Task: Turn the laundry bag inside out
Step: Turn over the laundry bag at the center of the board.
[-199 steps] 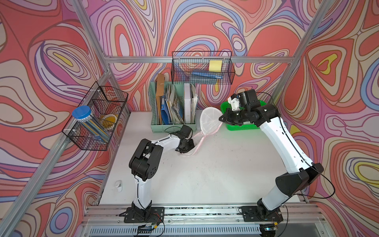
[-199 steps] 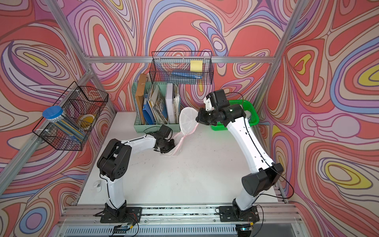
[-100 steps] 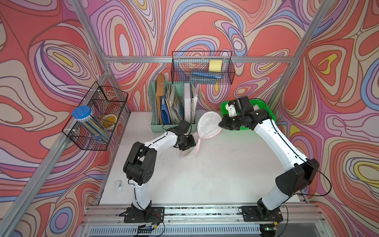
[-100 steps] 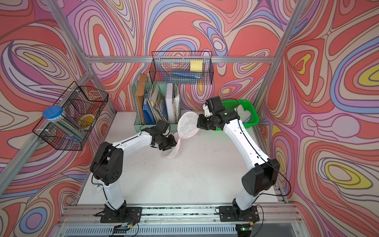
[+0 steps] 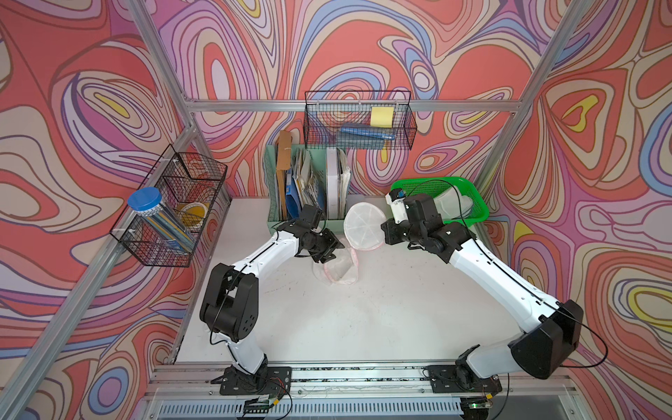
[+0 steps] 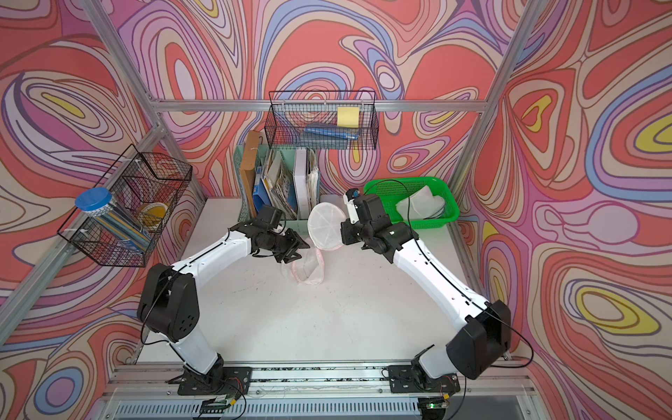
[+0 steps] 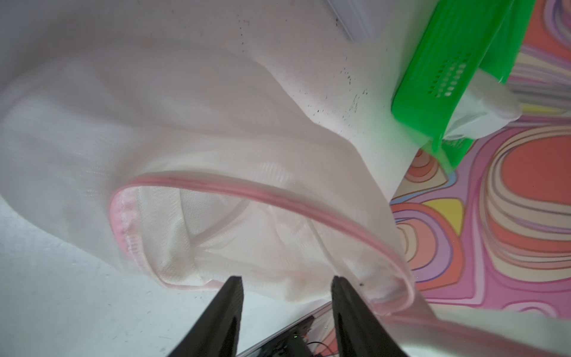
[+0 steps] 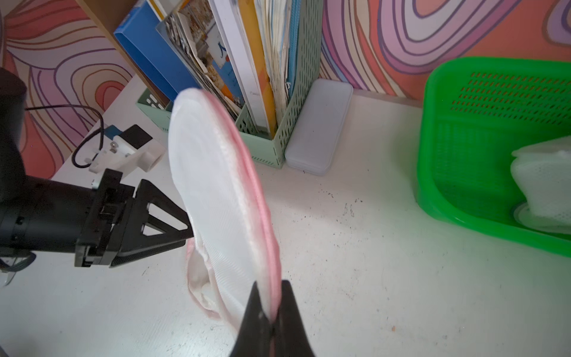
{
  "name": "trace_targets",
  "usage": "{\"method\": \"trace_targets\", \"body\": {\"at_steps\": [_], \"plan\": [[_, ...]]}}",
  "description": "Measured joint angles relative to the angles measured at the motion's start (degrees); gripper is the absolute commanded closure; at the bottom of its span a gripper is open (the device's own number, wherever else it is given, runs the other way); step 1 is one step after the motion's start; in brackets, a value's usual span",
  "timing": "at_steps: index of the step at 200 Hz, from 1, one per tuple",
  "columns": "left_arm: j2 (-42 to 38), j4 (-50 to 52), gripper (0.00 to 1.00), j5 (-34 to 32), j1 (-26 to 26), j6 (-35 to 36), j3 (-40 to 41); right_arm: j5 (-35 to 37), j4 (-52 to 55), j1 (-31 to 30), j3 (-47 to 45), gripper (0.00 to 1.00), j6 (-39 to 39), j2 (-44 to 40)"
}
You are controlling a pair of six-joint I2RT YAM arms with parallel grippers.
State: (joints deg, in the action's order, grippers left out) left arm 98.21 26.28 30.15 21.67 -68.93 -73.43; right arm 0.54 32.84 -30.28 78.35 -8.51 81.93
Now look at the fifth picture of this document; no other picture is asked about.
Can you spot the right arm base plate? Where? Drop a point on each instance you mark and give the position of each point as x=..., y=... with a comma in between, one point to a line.
x=454, y=379

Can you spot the brown cardboard folder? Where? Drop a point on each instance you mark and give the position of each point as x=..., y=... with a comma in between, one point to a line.
x=283, y=160

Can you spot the blue pen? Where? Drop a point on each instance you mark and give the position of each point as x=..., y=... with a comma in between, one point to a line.
x=369, y=132

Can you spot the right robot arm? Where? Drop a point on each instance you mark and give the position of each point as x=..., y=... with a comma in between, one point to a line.
x=549, y=329

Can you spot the blue folder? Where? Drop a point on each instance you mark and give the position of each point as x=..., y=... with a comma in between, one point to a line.
x=292, y=198

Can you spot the magazines in organizer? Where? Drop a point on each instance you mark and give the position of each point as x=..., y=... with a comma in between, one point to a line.
x=308, y=181

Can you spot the aluminium frame rail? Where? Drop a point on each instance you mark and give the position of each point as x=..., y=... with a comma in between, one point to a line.
x=296, y=105

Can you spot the green plastic basket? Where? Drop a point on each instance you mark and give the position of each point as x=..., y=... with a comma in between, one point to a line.
x=435, y=186

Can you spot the yellow tape roll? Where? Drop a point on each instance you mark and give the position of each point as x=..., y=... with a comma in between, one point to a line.
x=192, y=215

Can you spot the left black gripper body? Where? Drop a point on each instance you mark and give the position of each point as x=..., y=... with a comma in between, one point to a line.
x=318, y=244

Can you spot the black wire basket on rail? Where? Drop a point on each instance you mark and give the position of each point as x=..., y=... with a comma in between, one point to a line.
x=322, y=124

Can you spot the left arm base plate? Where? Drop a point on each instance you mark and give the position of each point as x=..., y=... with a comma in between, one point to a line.
x=274, y=381

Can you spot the black wire basket left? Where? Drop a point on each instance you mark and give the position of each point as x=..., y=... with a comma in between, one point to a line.
x=182, y=178

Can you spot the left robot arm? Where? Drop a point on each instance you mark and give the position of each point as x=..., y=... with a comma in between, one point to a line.
x=230, y=307

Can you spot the white binder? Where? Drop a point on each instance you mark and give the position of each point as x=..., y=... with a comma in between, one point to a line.
x=332, y=179

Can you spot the yellow sticky note pad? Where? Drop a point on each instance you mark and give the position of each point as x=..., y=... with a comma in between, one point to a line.
x=382, y=117

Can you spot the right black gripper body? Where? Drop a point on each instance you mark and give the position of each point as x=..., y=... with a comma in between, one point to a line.
x=412, y=233

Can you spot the mint green file organizer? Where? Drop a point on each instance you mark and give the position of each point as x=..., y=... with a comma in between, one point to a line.
x=269, y=166

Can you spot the jar with blue lid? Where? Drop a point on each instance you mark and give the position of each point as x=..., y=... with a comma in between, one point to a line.
x=148, y=203

